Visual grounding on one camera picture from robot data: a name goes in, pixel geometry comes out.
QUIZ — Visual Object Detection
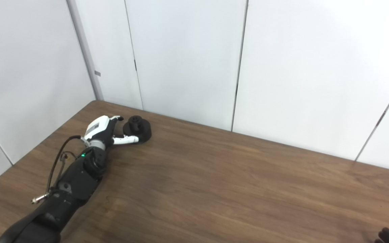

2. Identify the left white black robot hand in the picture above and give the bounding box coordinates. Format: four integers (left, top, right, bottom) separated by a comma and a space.
81, 115, 139, 146

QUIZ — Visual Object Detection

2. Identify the round black plastic part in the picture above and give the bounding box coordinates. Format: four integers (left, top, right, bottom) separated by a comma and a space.
123, 115, 152, 143

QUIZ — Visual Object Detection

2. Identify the left thin arm wire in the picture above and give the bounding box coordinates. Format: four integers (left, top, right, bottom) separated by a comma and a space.
58, 152, 78, 180

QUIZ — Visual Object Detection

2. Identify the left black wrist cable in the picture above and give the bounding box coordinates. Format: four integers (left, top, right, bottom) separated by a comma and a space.
31, 135, 84, 204

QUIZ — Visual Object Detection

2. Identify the grey wall corner post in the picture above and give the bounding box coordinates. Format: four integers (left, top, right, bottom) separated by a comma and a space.
66, 0, 104, 101

